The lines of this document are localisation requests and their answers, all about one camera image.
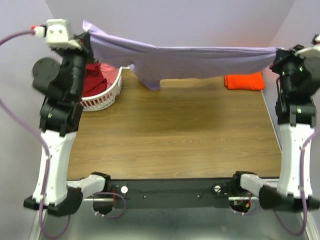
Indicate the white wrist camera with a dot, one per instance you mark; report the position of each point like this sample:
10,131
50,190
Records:
58,34
310,52

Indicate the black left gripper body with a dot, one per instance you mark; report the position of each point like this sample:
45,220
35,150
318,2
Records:
75,60

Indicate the pink t shirt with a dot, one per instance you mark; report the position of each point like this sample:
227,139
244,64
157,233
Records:
110,74

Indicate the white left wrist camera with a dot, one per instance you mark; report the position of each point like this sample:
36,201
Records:
58,34

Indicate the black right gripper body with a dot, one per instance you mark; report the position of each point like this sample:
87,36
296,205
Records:
286,66

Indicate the lavender t shirt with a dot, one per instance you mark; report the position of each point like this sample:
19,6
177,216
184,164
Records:
151,63

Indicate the white plastic laundry basket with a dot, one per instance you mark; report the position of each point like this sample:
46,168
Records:
105,99

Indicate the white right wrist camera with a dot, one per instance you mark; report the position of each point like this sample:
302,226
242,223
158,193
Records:
310,52

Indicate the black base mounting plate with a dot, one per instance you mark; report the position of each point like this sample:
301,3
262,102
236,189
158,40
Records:
174,193

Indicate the folded orange t shirt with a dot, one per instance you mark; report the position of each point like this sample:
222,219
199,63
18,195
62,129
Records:
250,82

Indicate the dark red t shirt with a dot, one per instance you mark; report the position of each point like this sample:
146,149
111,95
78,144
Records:
95,83

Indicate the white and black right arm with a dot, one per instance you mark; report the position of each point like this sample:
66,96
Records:
296,118

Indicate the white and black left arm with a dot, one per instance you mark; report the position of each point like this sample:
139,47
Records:
62,85

